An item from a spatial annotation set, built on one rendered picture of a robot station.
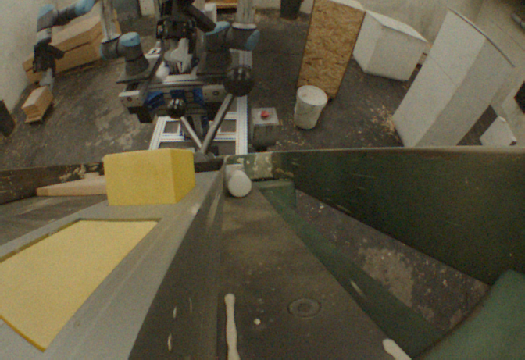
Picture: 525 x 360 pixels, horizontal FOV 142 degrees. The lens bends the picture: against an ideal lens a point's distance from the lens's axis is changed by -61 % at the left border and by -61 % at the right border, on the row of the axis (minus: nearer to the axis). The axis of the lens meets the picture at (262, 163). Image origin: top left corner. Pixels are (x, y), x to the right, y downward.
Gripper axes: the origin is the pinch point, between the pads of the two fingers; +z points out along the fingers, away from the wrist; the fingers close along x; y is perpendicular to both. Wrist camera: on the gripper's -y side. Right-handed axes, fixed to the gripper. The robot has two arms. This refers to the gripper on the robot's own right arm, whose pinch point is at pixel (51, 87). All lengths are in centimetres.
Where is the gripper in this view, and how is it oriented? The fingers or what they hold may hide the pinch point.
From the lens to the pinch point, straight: 100.9
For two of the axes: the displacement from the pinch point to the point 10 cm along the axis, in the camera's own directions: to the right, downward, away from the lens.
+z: -0.1, 8.6, 5.0
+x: 10.0, -0.1, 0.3
